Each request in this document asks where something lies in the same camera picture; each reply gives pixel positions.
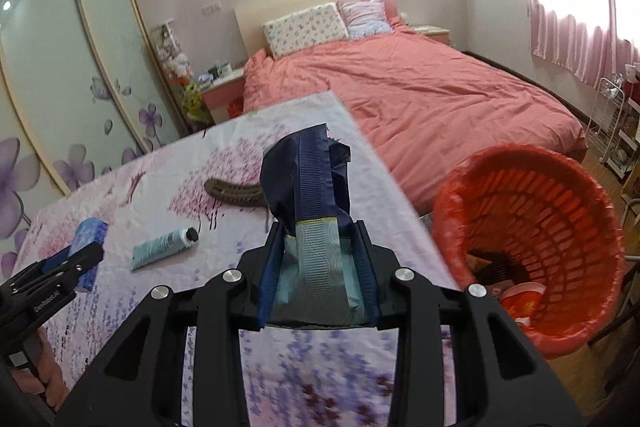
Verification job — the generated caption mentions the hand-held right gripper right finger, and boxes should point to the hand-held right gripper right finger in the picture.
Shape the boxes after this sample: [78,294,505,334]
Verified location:
[350,219,586,427]

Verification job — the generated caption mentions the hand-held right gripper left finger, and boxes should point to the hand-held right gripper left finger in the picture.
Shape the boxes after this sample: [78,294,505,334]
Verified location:
[55,222,287,427]

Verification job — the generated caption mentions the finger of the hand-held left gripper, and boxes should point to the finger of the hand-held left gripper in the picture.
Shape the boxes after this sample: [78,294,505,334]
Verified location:
[30,243,104,297]

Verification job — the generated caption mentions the light blue box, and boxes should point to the light blue box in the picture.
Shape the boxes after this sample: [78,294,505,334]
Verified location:
[69,217,109,294]

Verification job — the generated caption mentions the dark blue foil packet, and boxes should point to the dark blue foil packet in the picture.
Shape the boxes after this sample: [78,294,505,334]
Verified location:
[260,123,373,328]

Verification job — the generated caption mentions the red plastic basket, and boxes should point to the red plastic basket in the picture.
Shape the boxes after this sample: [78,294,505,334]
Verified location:
[432,146,626,360]

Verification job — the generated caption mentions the person's left hand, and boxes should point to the person's left hand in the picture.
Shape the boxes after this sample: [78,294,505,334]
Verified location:
[10,329,67,413]

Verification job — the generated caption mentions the teal cream tube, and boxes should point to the teal cream tube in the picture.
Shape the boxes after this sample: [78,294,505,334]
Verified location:
[131,227,201,271]

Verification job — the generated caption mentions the dark brown comb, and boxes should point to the dark brown comb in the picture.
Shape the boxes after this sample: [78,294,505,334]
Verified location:
[205,177,268,208]

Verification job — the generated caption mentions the floral printed tablecloth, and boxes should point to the floral printed tablecloth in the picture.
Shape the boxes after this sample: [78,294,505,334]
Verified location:
[0,91,461,427]

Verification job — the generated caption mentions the pink white nightstand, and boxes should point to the pink white nightstand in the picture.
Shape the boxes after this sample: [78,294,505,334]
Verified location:
[412,24,453,48]
[200,69,246,125]

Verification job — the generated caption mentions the green plush toy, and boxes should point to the green plush toy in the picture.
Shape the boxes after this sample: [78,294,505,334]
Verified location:
[182,82,207,120]

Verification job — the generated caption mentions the wardrobe with flower doors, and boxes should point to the wardrobe with flower doors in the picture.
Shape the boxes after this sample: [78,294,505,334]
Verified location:
[0,0,186,278]

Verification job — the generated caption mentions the bed with coral duvet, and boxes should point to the bed with coral duvet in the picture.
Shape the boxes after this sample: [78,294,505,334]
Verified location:
[242,24,588,215]

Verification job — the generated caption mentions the clear tube of plush toys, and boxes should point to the clear tube of plush toys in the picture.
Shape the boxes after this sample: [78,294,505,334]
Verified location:
[150,21,196,122]

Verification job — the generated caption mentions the floral white pillow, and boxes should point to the floral white pillow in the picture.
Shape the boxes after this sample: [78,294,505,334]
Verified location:
[262,3,350,60]

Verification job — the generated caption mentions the striped pink pillow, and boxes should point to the striped pink pillow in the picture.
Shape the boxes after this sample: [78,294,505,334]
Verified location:
[337,0,393,40]

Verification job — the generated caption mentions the cream and pink headboard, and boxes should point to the cream and pink headboard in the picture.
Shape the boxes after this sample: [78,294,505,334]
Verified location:
[234,0,401,58]

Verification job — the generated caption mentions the white wire cart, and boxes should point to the white wire cart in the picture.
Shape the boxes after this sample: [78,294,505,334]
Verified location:
[585,77,640,180]

